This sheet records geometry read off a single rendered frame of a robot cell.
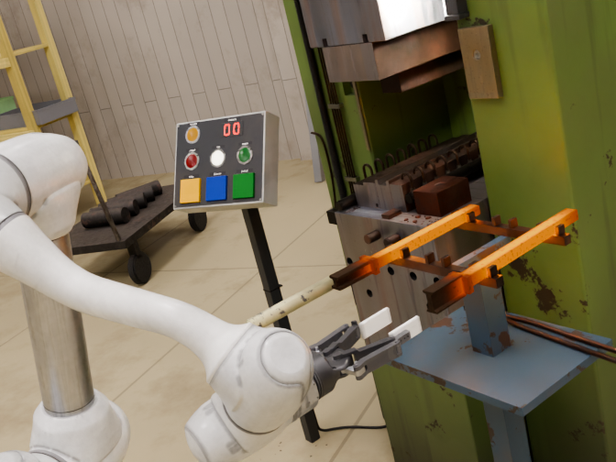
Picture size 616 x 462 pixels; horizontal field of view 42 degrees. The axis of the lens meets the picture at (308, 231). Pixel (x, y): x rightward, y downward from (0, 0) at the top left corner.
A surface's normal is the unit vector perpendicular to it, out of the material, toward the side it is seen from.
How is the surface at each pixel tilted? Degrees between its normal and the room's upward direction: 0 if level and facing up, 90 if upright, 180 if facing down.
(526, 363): 0
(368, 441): 0
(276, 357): 58
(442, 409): 90
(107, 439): 100
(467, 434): 90
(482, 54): 90
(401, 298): 90
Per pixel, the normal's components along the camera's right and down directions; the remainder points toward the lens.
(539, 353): -0.23, -0.92
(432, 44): 0.60, 0.12
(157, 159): -0.44, 0.39
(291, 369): 0.40, -0.50
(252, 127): -0.50, -0.12
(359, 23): -0.76, 0.37
